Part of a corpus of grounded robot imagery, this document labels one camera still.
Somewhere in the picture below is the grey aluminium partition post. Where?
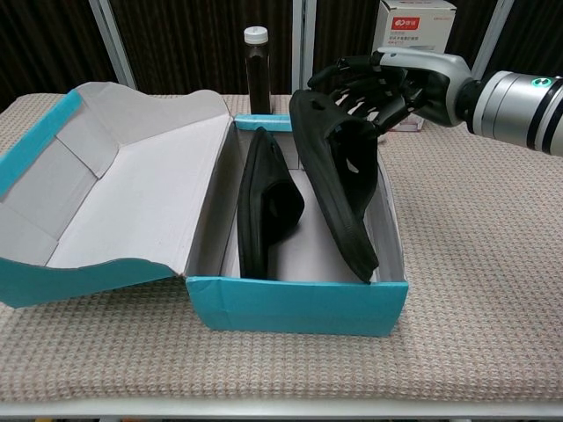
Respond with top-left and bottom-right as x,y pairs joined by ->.
87,0 -> 136,90
468,0 -> 516,74
292,0 -> 316,96

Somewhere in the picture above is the white desk lamp carton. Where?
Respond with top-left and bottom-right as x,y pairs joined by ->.
376,0 -> 457,133

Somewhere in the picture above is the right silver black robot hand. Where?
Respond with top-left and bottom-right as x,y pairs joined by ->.
306,47 -> 474,135

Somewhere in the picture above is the light blue cardboard shoe box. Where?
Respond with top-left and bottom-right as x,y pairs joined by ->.
0,81 -> 409,338

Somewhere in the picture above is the dark brown curtain panel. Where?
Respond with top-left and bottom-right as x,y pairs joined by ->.
0,0 -> 119,111
312,0 -> 502,96
109,0 -> 295,96
479,0 -> 563,80

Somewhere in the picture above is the black slipper with smooth heel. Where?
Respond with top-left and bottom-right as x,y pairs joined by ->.
289,89 -> 380,285

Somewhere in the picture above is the black slipper with frayed heel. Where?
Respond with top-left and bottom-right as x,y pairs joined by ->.
237,126 -> 307,281

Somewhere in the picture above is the dark brown bottle white cap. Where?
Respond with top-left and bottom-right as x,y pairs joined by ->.
244,25 -> 272,113

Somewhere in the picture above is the table with beige tablecloth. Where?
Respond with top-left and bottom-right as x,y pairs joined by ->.
0,92 -> 563,404

